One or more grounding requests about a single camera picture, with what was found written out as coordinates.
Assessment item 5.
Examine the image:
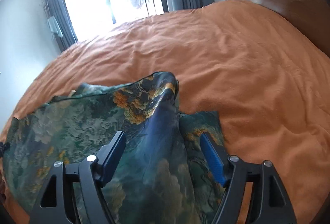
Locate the orange duvet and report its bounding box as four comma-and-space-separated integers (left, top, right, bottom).
1, 1, 329, 223

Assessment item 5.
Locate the green patterned padded jacket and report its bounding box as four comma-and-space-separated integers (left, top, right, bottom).
1, 72, 224, 223

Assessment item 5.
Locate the light blue hanging towel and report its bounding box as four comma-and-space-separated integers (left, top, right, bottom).
47, 16, 63, 38

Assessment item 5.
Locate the coat rack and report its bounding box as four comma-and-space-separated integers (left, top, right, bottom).
42, 2, 51, 19

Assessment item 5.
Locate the grey left curtain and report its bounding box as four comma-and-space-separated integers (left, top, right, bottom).
45, 0, 78, 52

